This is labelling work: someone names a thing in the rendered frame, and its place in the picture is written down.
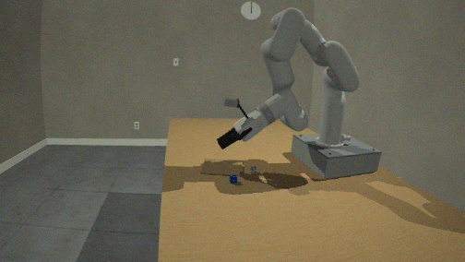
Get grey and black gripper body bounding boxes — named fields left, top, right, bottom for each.
left=233, top=107, right=268, bottom=142

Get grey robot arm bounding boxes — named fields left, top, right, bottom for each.
left=257, top=7, right=360, bottom=149

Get blue die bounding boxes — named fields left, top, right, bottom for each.
left=229, top=175, right=237, bottom=184

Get tan textured mat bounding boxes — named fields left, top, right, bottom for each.
left=201, top=159, right=244, bottom=176

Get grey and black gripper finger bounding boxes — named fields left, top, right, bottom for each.
left=218, top=127, right=253, bottom=149
left=217, top=127, right=236, bottom=141

